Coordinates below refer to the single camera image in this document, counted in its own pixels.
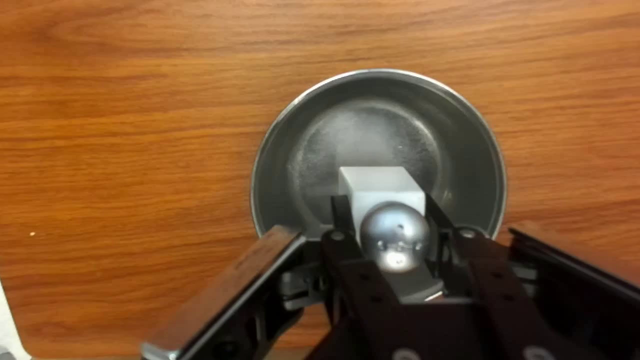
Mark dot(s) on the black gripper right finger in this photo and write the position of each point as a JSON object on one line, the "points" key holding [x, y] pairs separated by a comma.
{"points": [[480, 269]]}

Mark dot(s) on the brown wooden table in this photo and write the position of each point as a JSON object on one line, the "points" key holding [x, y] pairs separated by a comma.
{"points": [[128, 133]]}

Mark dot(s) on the silver metal bowl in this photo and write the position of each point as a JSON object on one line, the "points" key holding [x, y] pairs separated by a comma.
{"points": [[378, 117]]}

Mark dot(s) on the white salt shaker silver cap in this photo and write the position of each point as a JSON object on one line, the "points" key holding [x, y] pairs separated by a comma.
{"points": [[388, 211]]}

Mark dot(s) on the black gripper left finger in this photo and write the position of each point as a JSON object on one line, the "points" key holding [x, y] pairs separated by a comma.
{"points": [[363, 309]]}

